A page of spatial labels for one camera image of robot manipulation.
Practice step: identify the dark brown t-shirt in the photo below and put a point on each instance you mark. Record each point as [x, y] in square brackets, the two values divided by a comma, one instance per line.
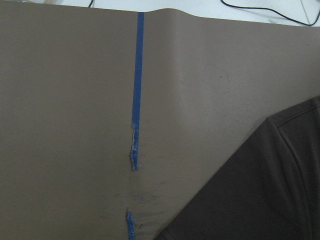
[269, 189]

